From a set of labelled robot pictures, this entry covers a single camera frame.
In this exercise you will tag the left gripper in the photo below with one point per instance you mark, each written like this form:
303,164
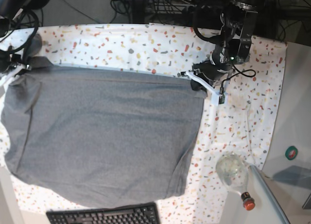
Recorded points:
212,74

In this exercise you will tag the grey t-shirt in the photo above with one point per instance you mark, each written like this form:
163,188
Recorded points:
101,138

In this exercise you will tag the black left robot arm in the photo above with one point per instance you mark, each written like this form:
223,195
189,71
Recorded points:
232,44

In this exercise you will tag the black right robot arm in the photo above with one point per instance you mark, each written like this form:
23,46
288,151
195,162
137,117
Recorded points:
12,13

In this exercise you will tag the clear glass bottle red cap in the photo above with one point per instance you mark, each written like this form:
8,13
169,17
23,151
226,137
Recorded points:
234,175

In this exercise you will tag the green tape roll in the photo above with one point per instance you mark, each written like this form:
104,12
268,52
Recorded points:
291,153

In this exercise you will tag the black computer keyboard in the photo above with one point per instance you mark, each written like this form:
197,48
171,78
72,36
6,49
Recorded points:
134,214

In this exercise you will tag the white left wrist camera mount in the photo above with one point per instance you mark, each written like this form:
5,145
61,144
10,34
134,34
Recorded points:
217,97

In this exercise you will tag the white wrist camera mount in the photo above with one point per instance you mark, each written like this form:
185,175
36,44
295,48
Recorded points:
217,97
12,71

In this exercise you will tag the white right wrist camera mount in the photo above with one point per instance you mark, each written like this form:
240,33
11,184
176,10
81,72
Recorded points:
12,71

